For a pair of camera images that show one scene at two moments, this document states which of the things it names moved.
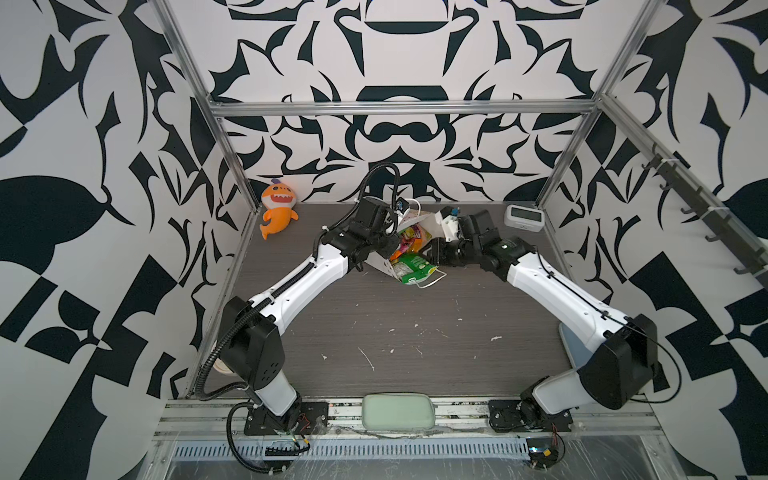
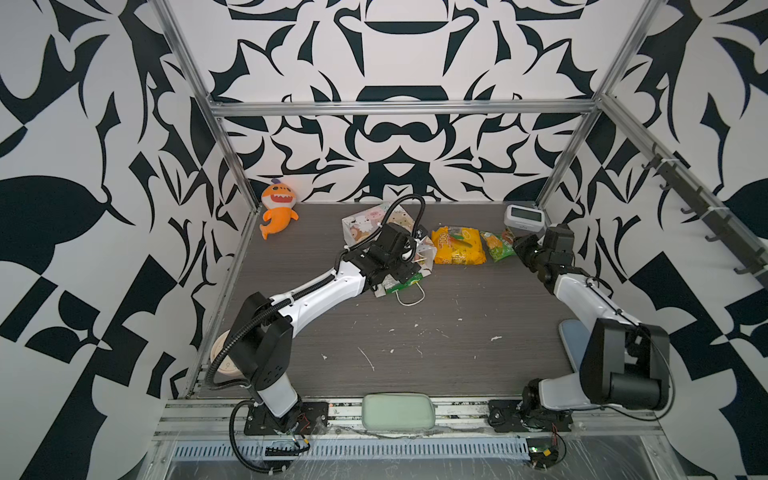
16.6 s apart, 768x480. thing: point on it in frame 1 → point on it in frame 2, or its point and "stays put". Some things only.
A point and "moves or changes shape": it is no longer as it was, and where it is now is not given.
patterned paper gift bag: (414, 233) moves or changes shape
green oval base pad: (398, 412) stays put
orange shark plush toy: (280, 197) stays put
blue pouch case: (576, 350) stays put
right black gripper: (439, 249) → (523, 246)
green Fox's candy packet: (412, 269) moves or changes shape
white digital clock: (524, 218) stays put
